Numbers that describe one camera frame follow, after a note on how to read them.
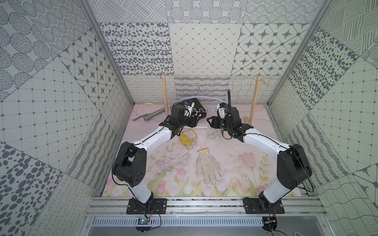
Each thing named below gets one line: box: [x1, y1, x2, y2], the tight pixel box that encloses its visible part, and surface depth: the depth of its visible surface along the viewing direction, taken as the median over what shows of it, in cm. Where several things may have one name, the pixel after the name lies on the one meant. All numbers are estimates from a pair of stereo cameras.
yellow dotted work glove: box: [179, 128, 198, 149], surface depth 100 cm
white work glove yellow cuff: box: [196, 147, 224, 185], surface depth 88 cm
